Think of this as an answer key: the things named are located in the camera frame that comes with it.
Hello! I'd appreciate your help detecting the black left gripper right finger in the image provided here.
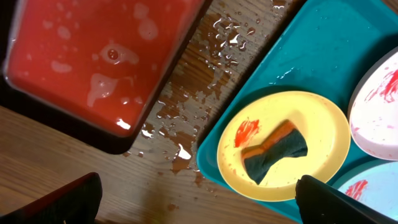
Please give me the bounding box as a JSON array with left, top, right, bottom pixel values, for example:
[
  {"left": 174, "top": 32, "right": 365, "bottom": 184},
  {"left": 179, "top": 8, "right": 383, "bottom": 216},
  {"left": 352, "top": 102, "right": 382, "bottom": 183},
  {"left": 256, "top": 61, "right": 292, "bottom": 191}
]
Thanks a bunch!
[{"left": 295, "top": 175, "right": 397, "bottom": 224}]

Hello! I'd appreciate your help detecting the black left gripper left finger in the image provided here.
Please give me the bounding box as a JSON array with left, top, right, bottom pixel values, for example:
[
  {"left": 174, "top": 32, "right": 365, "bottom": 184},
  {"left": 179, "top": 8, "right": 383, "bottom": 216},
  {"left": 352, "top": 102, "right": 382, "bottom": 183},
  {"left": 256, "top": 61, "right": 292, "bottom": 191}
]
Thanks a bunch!
[{"left": 1, "top": 172, "right": 103, "bottom": 224}]

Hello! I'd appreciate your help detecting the yellow plate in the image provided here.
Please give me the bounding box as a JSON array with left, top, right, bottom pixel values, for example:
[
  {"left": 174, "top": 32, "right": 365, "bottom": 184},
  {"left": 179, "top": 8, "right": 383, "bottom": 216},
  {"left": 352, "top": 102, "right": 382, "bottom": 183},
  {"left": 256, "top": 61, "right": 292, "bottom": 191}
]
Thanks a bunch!
[{"left": 216, "top": 91, "right": 351, "bottom": 202}]

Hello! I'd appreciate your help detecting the red and black tray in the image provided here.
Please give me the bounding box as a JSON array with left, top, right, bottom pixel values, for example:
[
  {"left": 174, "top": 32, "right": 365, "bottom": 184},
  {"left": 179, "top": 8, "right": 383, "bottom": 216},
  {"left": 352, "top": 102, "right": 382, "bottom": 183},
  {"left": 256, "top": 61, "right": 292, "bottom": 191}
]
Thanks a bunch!
[{"left": 1, "top": 0, "right": 210, "bottom": 154}]

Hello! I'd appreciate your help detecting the light blue plate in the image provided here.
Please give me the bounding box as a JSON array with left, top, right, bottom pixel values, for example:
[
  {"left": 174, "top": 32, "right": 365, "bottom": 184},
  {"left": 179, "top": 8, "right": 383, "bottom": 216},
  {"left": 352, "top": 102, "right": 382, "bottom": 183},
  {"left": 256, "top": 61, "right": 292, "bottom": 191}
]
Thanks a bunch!
[{"left": 333, "top": 160, "right": 397, "bottom": 220}]

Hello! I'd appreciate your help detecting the white plate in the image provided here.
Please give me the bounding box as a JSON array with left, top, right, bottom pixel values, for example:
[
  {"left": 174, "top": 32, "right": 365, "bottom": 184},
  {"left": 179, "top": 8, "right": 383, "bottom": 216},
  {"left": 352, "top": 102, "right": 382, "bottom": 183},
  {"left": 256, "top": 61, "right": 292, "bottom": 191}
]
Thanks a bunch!
[{"left": 348, "top": 48, "right": 397, "bottom": 161}]

